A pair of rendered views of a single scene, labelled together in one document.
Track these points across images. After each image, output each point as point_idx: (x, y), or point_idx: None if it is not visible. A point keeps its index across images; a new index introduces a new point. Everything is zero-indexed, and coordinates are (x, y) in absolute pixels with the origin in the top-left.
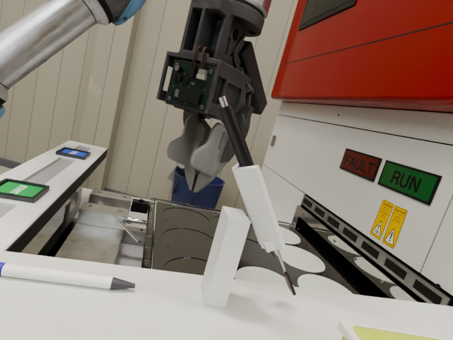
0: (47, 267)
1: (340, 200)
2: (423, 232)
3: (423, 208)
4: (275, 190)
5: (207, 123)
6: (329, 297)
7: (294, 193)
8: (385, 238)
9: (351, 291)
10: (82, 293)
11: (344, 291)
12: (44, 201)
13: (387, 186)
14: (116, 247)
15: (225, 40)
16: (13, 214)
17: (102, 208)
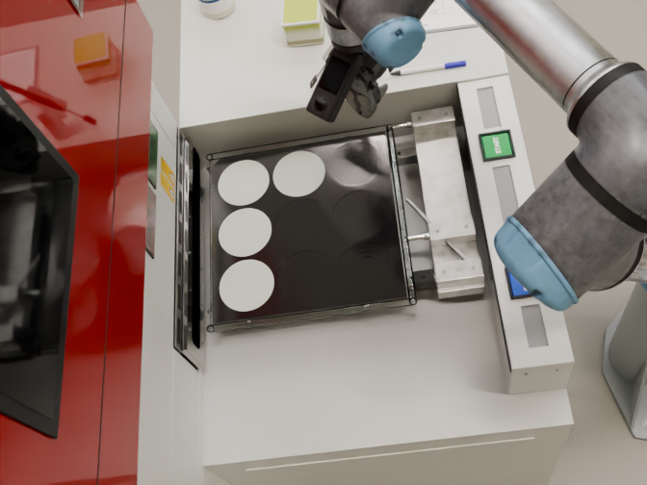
0: (431, 77)
1: (168, 254)
2: (165, 141)
3: (158, 140)
4: (182, 467)
5: (361, 94)
6: (281, 104)
7: (176, 380)
8: (172, 183)
9: (218, 191)
10: (410, 67)
11: (225, 188)
12: (474, 141)
13: (156, 174)
14: (426, 198)
15: None
16: (478, 117)
17: (453, 229)
